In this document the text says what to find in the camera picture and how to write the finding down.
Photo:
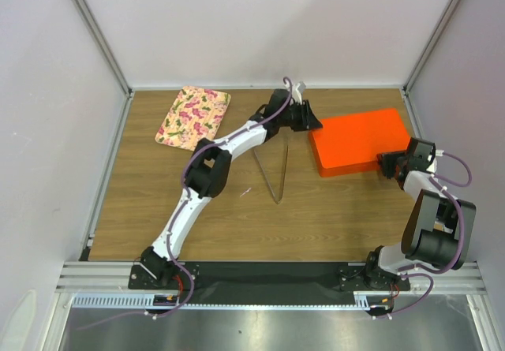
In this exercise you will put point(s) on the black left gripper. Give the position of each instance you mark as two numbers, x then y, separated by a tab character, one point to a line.
307	119

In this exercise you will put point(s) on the aluminium frame post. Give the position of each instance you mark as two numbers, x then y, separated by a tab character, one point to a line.
441	25
92	25

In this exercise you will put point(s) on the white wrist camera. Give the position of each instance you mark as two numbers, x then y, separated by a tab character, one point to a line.
297	92
432	168

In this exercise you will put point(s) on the aluminium frame post right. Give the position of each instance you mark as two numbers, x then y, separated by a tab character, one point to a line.
441	25

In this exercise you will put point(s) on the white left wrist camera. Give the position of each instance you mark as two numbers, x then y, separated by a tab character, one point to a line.
297	92

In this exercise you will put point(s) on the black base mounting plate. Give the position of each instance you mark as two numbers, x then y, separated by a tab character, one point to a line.
286	283

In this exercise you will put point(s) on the metal tongs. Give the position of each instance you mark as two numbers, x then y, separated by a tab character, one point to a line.
272	158

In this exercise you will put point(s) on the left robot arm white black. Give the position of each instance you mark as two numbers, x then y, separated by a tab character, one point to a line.
205	175

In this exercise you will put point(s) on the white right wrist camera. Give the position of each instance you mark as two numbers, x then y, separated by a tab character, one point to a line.
432	168

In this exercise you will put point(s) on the floral tray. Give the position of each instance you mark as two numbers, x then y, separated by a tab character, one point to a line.
195	114

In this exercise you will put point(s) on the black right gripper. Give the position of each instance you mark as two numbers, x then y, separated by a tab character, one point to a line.
387	160

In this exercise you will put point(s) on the orange box lid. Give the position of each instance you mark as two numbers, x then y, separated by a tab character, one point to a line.
361	137

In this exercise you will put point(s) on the orange chocolate box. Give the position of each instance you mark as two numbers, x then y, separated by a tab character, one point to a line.
331	169

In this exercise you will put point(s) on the aluminium frame post left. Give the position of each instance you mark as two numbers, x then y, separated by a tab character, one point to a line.
92	25

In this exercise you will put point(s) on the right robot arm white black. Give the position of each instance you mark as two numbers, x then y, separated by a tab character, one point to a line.
438	231

